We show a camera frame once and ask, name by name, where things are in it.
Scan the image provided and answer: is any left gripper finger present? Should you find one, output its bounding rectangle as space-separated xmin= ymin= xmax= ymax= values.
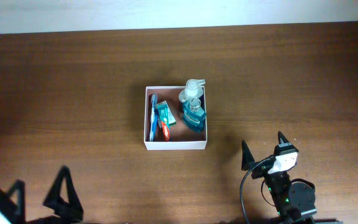
xmin=7 ymin=180 xmax=25 ymax=223
xmin=42 ymin=165 xmax=85 ymax=223

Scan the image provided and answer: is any teal mouthwash bottle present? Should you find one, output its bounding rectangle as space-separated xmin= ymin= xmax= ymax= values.
xmin=183 ymin=98 xmax=206 ymax=132

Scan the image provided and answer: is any foam handwash pump bottle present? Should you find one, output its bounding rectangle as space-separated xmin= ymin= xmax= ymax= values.
xmin=178 ymin=79 xmax=206 ymax=113

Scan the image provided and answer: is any green white soap packet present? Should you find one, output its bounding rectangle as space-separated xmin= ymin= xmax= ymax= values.
xmin=158 ymin=101 xmax=176 ymax=125

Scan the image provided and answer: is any blue disposable razor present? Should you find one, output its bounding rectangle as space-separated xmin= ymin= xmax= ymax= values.
xmin=154 ymin=109 xmax=160 ymax=135

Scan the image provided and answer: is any red green toothpaste tube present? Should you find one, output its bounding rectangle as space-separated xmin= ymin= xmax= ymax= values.
xmin=157 ymin=105 xmax=170 ymax=141

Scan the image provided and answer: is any blue white toothbrush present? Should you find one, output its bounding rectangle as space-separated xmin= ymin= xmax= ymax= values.
xmin=149 ymin=93 xmax=157 ymax=142

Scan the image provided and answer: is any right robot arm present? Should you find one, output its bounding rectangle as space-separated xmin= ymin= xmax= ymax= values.
xmin=239 ymin=131 xmax=317 ymax=223

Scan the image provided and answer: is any pink open cardboard box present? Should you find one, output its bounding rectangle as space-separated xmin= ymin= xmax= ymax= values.
xmin=143 ymin=86 xmax=208 ymax=151

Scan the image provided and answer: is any right black cable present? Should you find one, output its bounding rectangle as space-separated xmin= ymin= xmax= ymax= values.
xmin=239 ymin=157 xmax=276 ymax=224

